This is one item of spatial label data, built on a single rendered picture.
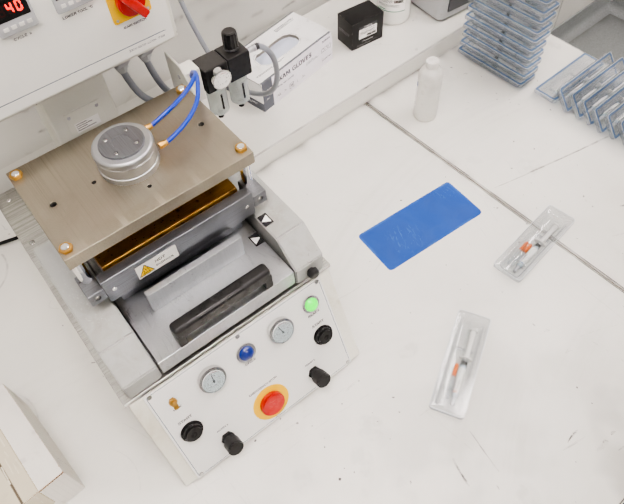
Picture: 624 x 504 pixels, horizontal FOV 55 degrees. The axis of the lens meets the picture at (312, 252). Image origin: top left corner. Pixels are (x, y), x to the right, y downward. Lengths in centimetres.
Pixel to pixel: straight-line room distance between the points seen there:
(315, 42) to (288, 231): 62
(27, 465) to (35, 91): 51
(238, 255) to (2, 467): 44
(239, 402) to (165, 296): 20
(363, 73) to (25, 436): 97
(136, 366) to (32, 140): 68
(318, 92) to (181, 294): 66
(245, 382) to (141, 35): 51
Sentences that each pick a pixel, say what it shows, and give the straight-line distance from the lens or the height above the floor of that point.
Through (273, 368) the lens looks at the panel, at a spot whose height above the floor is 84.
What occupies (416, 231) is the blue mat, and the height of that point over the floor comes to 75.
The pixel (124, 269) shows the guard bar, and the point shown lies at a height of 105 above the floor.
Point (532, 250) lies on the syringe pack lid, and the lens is 116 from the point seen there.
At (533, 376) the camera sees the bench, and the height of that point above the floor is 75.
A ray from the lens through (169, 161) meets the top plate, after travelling 81.
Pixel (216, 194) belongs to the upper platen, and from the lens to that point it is 83.
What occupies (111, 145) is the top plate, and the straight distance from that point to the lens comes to 80.
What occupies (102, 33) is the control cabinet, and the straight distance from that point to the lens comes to 88.
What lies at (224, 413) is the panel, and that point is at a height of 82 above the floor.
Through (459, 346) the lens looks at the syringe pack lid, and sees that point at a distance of 102.
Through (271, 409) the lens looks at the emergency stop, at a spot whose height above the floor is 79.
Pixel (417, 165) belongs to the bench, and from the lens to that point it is 127.
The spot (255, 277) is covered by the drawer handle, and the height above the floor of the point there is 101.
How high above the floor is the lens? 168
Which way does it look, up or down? 55 degrees down
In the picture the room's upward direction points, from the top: 4 degrees counter-clockwise
